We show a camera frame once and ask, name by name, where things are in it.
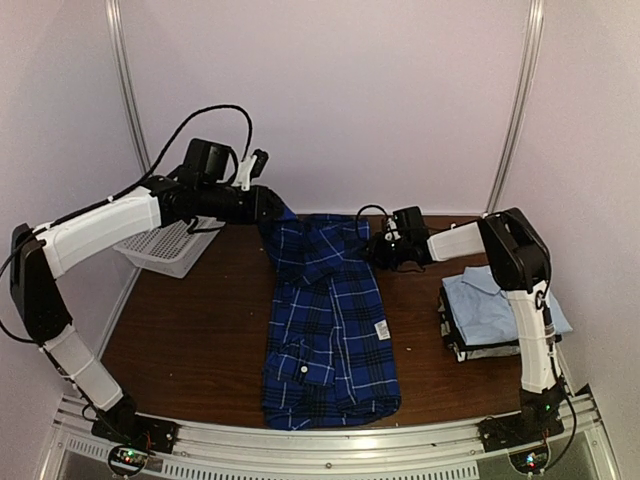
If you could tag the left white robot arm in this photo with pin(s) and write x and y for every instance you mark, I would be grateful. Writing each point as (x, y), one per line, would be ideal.
(42, 256)

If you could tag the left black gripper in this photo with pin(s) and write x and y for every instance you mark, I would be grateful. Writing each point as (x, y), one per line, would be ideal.
(260, 197)

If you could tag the circuit board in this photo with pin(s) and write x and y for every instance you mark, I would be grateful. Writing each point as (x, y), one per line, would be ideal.
(127, 461)
(530, 461)

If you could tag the left aluminium frame post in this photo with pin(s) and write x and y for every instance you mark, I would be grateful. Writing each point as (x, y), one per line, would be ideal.
(126, 85)

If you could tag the white plastic mesh basket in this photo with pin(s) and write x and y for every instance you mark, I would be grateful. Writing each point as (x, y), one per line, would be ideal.
(170, 250)

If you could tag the right circuit board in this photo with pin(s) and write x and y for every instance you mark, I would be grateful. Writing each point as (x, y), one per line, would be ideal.
(530, 461)

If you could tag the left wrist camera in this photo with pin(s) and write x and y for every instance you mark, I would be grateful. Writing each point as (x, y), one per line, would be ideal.
(250, 168)

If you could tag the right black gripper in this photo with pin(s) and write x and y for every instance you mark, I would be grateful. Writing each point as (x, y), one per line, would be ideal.
(376, 255)

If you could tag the right aluminium frame post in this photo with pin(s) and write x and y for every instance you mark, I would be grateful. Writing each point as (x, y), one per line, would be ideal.
(528, 66)

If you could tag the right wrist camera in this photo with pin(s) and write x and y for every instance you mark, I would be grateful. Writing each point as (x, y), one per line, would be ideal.
(390, 230)

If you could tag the aluminium frame post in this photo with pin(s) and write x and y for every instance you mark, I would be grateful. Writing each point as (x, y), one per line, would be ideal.
(528, 66)
(126, 85)

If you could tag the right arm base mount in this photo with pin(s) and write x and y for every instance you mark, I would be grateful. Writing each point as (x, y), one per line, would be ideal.
(537, 420)

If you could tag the blue plaid long sleeve shirt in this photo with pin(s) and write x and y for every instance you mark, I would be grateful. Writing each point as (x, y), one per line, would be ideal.
(329, 357)

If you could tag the light blue folded shirt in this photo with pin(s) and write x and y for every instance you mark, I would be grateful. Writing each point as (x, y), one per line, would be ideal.
(480, 309)

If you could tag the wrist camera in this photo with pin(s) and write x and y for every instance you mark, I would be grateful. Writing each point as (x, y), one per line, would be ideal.
(390, 230)
(250, 168)

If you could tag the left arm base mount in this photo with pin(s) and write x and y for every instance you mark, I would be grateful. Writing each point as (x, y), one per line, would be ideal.
(124, 425)

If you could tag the left circuit board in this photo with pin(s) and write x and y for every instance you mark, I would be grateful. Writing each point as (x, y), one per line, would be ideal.
(127, 461)

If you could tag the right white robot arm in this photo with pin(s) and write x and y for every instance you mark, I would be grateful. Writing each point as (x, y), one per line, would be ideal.
(519, 262)

